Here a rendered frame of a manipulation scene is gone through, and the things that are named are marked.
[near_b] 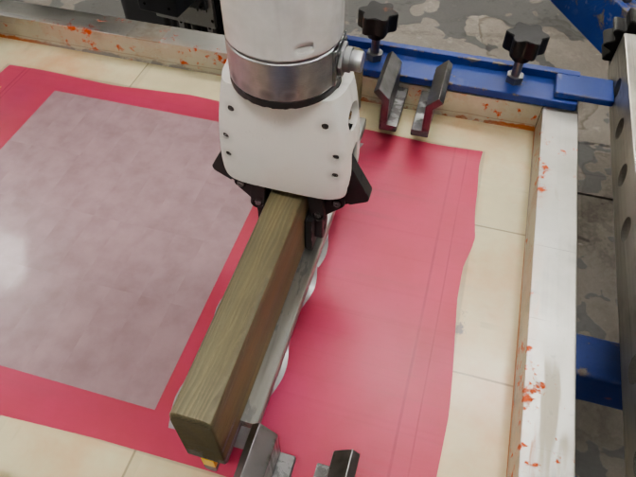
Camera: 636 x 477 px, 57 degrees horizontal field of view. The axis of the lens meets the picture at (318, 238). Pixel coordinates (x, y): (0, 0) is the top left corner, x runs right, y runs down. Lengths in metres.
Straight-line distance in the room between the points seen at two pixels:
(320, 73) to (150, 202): 0.31
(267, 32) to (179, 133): 0.36
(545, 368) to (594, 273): 1.42
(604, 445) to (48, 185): 1.36
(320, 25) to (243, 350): 0.21
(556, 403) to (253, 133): 0.29
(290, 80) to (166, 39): 0.44
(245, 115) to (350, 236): 0.21
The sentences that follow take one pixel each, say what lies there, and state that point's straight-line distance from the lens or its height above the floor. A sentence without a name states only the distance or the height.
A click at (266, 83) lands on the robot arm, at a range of 0.37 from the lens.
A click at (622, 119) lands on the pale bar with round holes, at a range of 0.67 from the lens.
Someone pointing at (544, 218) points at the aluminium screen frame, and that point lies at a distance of 0.58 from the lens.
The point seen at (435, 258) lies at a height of 0.95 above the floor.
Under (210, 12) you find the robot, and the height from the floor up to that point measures 0.70.
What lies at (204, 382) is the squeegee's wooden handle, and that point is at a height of 1.06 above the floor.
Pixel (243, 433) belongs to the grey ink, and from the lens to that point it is 0.48.
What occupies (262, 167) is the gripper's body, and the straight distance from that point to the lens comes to 0.44.
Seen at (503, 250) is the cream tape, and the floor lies 0.96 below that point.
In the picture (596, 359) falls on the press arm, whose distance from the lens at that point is 0.60.
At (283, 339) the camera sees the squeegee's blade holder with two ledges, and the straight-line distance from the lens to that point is 0.47.
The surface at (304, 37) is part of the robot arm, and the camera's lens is 0.35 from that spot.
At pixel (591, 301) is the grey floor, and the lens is 1.84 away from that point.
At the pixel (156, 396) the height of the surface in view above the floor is 0.96.
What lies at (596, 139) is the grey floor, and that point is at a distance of 2.34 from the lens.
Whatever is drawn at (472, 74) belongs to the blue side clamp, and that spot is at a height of 1.00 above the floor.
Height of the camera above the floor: 1.40
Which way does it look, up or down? 51 degrees down
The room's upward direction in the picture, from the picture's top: straight up
